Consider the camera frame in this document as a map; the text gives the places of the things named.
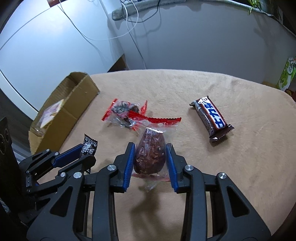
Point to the green carton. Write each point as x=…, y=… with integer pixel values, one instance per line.
x=287, y=75

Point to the round date snack red wrapper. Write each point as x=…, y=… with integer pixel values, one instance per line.
x=118, y=111

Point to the beige table cloth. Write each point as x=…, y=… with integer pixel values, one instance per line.
x=258, y=155

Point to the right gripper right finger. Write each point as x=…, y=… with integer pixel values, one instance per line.
x=175, y=164

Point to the potted spider plant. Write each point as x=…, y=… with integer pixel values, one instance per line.
x=261, y=5

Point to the oval date snack red wrapper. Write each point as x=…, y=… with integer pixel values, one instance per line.
x=152, y=145

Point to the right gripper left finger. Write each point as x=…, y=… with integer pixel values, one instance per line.
x=121, y=169

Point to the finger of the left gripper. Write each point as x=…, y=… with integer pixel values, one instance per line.
x=82, y=165
x=67, y=157

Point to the black candy wrapper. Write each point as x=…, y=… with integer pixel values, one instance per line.
x=89, y=146

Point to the cardboard box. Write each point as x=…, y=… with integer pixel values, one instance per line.
x=78, y=91

